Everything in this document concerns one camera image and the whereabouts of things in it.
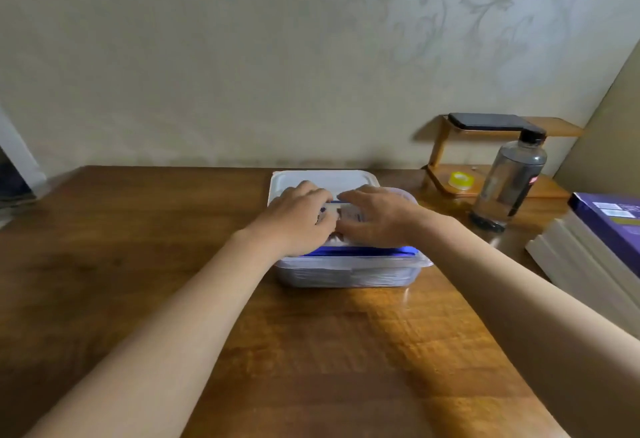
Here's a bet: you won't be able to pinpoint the clear plastic container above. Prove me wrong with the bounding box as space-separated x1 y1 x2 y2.
272 186 435 289

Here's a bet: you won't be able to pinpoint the black smartphone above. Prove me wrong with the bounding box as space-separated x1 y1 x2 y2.
447 112 541 132

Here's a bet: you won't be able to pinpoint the stack of white boxes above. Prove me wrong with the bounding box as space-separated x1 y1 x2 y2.
525 235 640 341
542 220 640 323

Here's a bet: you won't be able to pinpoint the person's right hand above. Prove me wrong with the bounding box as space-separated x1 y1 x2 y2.
335 184 441 249

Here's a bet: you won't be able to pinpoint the small wooden desk shelf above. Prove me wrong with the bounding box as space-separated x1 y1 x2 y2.
423 115 583 200

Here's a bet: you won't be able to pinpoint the white bookshelf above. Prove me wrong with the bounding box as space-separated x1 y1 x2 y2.
0 108 49 204

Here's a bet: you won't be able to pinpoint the person's left hand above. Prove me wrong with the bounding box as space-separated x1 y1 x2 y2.
255 180 339 259

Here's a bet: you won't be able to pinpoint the purple box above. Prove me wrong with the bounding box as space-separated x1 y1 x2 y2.
567 192 640 279

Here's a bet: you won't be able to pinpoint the clear bottle with black cap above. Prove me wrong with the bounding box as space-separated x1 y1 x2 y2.
469 128 549 233

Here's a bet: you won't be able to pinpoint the person's left forearm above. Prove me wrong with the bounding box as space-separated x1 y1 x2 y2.
25 225 286 438

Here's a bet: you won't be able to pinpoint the white container lid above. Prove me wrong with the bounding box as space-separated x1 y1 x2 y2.
268 169 381 206

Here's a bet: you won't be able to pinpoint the blue mask sachets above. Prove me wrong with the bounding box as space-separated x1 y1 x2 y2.
312 200 420 257

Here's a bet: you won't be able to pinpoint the person's right forearm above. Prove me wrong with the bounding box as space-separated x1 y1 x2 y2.
415 215 640 438

